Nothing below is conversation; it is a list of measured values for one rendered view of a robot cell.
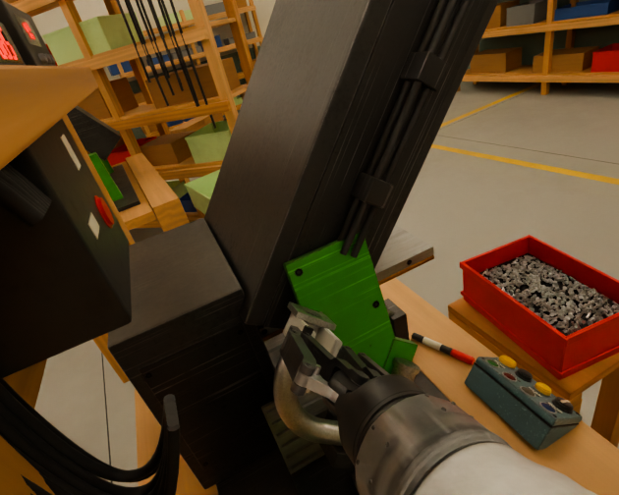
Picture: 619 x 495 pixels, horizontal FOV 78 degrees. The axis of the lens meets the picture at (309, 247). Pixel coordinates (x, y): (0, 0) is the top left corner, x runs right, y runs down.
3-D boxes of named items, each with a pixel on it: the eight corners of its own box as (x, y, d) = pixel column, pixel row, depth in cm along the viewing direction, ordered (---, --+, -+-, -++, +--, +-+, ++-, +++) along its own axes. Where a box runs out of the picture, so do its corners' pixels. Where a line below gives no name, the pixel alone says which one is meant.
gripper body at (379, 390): (473, 412, 28) (403, 357, 37) (382, 384, 25) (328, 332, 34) (430, 504, 28) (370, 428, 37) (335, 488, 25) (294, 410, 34)
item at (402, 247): (385, 229, 84) (383, 217, 82) (434, 260, 71) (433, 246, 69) (216, 304, 74) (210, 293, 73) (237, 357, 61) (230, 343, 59)
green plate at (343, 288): (376, 340, 64) (338, 224, 58) (404, 362, 56) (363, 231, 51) (314, 373, 61) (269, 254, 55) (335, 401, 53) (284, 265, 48)
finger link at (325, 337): (337, 340, 43) (343, 342, 43) (316, 319, 49) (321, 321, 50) (326, 364, 43) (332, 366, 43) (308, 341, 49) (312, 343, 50)
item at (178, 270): (254, 338, 94) (204, 215, 77) (303, 437, 68) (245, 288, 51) (181, 373, 89) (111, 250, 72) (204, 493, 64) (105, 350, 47)
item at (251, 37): (280, 104, 890) (252, -9, 778) (145, 149, 789) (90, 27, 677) (270, 103, 934) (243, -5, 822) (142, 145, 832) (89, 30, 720)
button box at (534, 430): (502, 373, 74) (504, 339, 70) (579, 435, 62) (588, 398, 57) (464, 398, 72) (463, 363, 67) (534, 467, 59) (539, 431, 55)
